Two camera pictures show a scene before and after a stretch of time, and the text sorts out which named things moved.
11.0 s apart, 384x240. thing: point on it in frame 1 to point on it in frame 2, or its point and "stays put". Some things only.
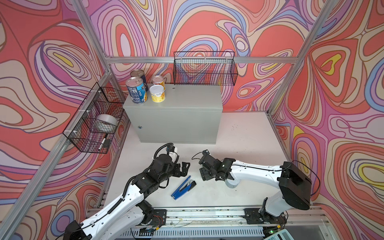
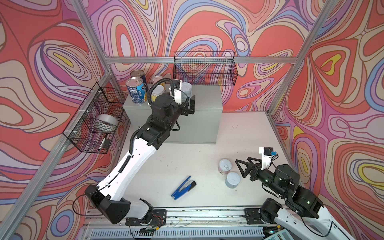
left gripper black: (183, 172) to (184, 111)
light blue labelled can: (137, 91) stays put
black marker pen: (101, 143) stays put
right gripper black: (204, 174) to (249, 166)
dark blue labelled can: (138, 73) stays put
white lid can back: (158, 93) stays put
